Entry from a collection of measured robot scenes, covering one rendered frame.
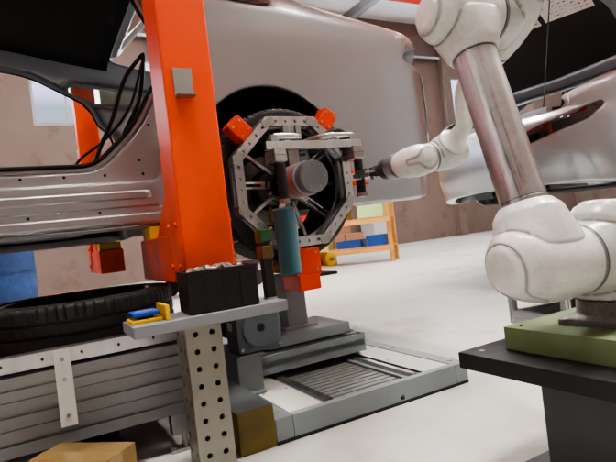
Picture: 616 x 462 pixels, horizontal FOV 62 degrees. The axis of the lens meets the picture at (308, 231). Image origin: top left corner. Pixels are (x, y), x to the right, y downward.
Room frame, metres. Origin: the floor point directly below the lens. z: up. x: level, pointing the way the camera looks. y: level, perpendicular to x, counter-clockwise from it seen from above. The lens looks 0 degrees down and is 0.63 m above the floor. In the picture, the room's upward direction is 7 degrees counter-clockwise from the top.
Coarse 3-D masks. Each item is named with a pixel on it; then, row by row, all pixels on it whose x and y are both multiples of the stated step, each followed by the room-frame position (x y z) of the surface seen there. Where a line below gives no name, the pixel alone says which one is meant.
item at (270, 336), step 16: (240, 320) 1.81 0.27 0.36; (256, 320) 1.83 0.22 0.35; (272, 320) 1.86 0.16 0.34; (224, 336) 2.05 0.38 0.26; (240, 336) 1.81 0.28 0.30; (256, 336) 1.82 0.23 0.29; (272, 336) 1.85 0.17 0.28; (240, 352) 1.81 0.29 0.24; (256, 352) 1.85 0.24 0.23; (240, 368) 1.85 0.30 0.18; (256, 368) 1.87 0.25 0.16; (240, 384) 1.84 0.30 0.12; (256, 384) 1.87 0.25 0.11
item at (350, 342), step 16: (336, 336) 2.26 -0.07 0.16; (352, 336) 2.24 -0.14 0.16; (272, 352) 2.11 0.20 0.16; (288, 352) 2.09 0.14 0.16; (304, 352) 2.13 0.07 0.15; (320, 352) 2.16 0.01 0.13; (336, 352) 2.20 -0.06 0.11; (352, 352) 2.23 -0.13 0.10; (272, 368) 2.05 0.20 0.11; (288, 368) 2.09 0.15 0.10
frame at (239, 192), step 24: (264, 120) 2.07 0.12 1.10; (288, 120) 2.13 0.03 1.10; (312, 120) 2.18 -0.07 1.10; (240, 144) 2.07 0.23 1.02; (240, 168) 2.02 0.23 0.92; (336, 168) 2.29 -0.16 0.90; (240, 192) 2.01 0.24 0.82; (240, 216) 2.03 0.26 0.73; (336, 216) 2.21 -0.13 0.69; (312, 240) 2.15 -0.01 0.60
